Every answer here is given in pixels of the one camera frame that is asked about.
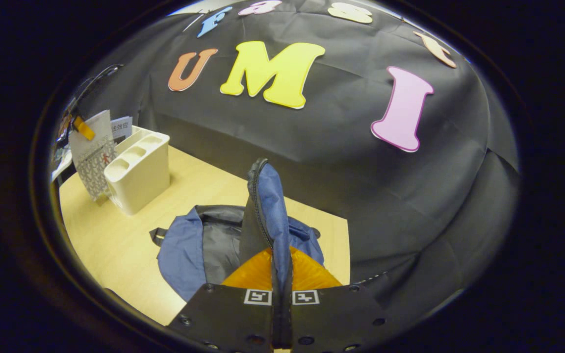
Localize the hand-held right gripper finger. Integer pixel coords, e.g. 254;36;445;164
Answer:
167;247;283;353
282;245;396;353

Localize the pale blue book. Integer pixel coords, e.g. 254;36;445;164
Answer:
110;116;133;144

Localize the patterned grey white book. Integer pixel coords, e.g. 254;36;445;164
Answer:
68;110;117;202

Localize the cream plastic bookshelf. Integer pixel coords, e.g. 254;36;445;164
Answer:
103;126;171;216

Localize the blue schoolbag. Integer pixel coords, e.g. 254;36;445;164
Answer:
149;158;325;302

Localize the black backdrop cloth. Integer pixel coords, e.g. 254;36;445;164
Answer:
74;0;521;324

